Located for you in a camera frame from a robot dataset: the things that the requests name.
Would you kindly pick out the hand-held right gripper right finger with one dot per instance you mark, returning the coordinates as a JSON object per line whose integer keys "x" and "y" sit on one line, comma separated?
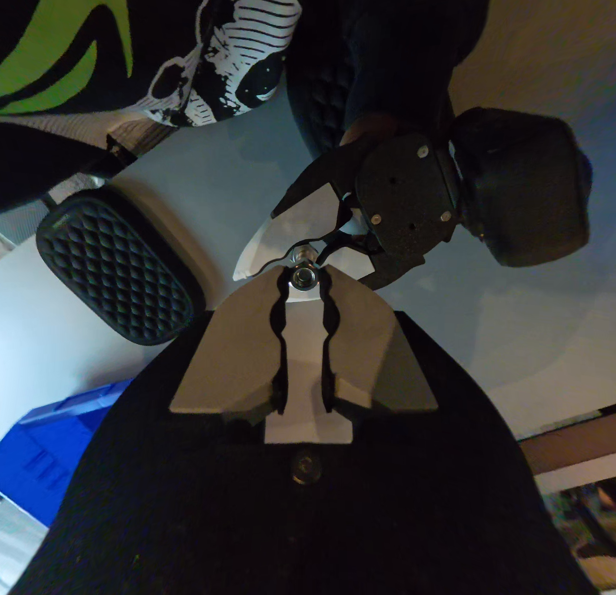
{"x": 365, "y": 345}

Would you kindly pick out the person's left forearm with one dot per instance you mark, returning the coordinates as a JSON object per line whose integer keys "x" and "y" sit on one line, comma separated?
{"x": 409, "y": 51}

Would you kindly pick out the silver hex bolt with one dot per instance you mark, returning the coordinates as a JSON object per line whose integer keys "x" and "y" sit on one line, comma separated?
{"x": 303, "y": 278}

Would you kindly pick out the person's black printed shirt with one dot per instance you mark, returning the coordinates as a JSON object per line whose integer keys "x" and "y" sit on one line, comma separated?
{"x": 72, "y": 8}

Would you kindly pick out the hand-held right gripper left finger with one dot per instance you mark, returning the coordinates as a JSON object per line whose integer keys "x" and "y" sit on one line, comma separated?
{"x": 231, "y": 354}

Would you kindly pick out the black quilted wrist rest pad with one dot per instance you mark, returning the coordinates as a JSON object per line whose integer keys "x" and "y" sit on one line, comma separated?
{"x": 110, "y": 268}
{"x": 317, "y": 104}

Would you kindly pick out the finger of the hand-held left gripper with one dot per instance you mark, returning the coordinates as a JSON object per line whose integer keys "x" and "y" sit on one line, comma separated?
{"x": 298, "y": 224}
{"x": 356, "y": 263}

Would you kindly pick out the silver hex nut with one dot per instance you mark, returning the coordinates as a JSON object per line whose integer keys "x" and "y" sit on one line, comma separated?
{"x": 301, "y": 252}

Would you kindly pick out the grey mesh office chair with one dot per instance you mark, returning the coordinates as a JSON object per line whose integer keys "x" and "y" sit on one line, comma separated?
{"x": 77, "y": 188}

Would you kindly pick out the person's left hand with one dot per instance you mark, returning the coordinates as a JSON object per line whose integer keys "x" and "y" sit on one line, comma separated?
{"x": 370, "y": 126}

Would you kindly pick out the blue plastic bin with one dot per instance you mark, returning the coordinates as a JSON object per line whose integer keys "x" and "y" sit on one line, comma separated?
{"x": 38, "y": 460}

